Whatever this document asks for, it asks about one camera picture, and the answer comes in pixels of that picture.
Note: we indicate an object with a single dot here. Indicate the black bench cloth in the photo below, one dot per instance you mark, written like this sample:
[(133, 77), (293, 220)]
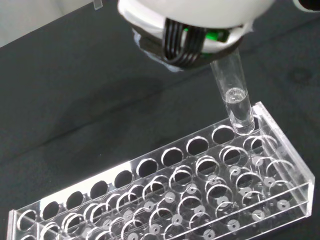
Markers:
[(75, 100)]

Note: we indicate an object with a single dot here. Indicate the clear acrylic test tube rack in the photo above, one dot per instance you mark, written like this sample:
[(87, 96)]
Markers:
[(175, 187)]

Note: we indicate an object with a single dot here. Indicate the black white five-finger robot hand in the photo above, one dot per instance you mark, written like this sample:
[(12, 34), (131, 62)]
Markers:
[(187, 15)]

